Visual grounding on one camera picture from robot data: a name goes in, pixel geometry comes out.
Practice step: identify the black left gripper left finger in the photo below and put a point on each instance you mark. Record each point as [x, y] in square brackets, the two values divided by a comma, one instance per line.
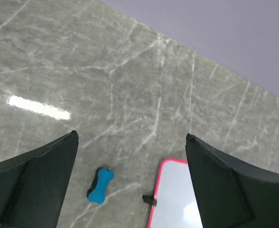
[33, 185]

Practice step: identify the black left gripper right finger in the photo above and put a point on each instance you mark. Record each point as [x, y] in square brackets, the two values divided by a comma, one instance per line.
[229, 192]

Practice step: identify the blue bone-shaped eraser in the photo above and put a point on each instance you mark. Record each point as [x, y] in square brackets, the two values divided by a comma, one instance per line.
[97, 191]

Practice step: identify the pink-framed whiteboard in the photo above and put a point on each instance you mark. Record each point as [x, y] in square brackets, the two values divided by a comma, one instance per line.
[174, 204]

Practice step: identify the black whiteboard clip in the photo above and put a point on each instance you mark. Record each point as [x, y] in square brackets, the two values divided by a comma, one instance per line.
[150, 200]

